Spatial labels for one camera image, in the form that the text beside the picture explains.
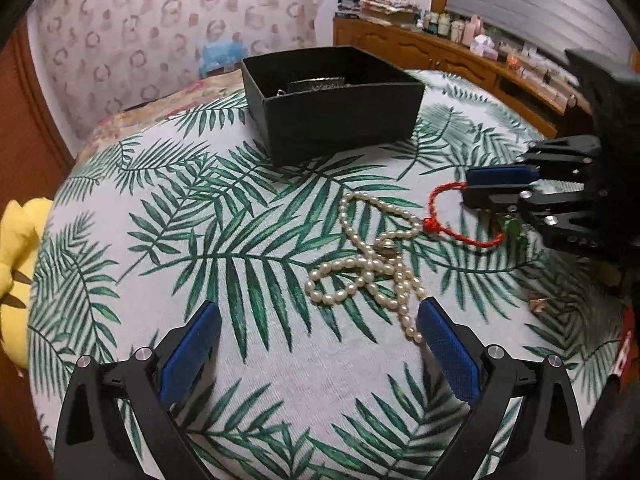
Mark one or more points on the red printed cloth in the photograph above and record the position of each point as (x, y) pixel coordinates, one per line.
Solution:
(625, 345)

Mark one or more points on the row of cosmetic bottles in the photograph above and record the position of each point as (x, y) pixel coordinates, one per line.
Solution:
(442, 25)

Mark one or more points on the small rose gold earring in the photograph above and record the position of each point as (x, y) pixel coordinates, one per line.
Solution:
(539, 304)

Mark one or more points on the wooden sideboard cabinet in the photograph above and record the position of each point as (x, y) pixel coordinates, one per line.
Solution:
(400, 42)

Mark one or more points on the silver item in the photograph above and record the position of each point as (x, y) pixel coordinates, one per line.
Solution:
(315, 85)

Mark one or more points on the blue plastic bag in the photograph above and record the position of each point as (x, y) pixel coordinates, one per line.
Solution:
(222, 57)

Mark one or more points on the leaf print blanket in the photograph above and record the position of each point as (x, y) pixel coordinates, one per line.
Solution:
(300, 410)

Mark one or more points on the pink bottle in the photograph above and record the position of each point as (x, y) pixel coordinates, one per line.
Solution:
(473, 30)

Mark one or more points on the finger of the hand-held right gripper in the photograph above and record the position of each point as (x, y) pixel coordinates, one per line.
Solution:
(500, 199)
(500, 176)

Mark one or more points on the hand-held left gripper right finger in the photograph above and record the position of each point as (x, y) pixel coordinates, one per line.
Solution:
(447, 355)

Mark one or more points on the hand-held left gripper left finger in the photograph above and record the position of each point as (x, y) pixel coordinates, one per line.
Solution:
(192, 350)

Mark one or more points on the cardboard box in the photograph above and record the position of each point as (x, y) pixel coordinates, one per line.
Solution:
(392, 16)

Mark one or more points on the floral bed sheet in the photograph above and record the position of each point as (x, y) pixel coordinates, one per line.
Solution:
(150, 110)

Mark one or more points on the pink tissue box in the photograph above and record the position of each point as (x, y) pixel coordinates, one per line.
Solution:
(485, 47)

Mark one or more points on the black box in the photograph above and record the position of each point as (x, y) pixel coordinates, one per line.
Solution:
(340, 125)

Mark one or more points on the yellow plush toy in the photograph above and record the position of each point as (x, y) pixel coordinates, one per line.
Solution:
(20, 240)

